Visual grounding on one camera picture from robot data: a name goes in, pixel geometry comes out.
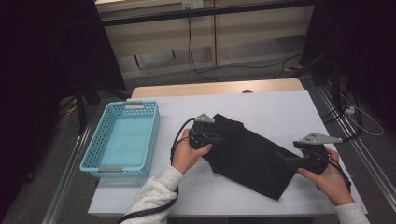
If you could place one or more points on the light blue perforated basket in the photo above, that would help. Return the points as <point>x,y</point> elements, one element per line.
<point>124,140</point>

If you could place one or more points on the black pants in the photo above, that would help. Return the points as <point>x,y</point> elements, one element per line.
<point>252,161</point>

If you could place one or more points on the narrow black curtain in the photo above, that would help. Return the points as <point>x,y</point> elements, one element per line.
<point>358,46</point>

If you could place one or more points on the black tripod stand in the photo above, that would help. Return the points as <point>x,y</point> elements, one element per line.
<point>84,102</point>

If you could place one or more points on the white power adapter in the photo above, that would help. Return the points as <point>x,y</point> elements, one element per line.
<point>349,110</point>

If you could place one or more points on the beige cabinet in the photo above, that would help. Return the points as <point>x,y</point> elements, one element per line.
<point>255,34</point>

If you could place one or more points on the aluminium floor rail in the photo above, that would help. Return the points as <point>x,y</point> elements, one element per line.
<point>358,137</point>
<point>67,177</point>

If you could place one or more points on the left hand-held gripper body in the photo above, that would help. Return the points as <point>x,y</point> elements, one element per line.
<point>200,135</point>

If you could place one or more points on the person's right hand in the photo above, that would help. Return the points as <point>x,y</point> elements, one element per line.
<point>333,183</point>

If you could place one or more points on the wide black curtain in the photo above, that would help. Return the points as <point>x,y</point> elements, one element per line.
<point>37,77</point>

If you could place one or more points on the white wall socket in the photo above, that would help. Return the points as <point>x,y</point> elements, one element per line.
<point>193,4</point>

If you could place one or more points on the black metal stand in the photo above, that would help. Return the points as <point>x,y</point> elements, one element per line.
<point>334,74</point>

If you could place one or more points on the person's left hand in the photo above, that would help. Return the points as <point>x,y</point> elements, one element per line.
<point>186,155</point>

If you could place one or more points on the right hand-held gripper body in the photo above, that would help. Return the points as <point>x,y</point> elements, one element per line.
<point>316,155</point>

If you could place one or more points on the grey round table grommet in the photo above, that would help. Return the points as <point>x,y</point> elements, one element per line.
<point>247,91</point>

